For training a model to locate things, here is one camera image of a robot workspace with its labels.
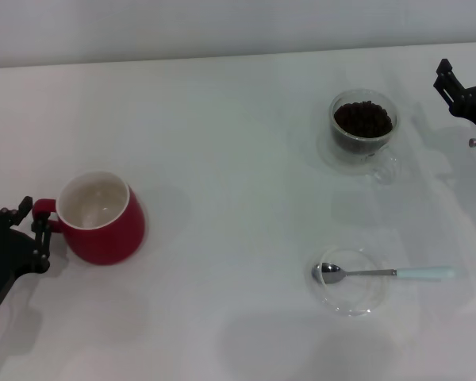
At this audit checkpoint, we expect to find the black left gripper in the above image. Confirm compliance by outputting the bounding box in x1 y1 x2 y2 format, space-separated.
0 195 52 318

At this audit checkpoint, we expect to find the clear glass cup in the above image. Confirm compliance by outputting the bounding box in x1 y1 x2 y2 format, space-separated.
328 89 401 184

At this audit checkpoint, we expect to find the metal spoon with blue handle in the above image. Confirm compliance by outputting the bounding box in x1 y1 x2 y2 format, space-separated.
311 262 456 285

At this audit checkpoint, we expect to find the red ceramic mug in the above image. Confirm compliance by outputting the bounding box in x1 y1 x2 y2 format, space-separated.
31 170 147 266

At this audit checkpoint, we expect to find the coffee bean pile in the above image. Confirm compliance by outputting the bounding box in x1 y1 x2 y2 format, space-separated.
332 101 394 155

